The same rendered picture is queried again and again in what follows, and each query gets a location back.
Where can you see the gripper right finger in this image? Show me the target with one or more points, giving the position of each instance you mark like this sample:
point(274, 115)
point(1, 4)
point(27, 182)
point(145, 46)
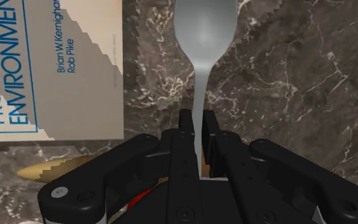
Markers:
point(259, 173)

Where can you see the grey metal spoon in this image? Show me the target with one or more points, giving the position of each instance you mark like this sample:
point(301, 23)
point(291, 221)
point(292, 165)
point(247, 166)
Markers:
point(204, 46)

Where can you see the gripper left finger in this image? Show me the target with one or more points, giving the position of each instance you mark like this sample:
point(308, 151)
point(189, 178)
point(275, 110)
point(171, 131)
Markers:
point(126, 164)

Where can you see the beige book with blue lettering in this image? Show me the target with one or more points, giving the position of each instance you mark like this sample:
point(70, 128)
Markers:
point(57, 71)

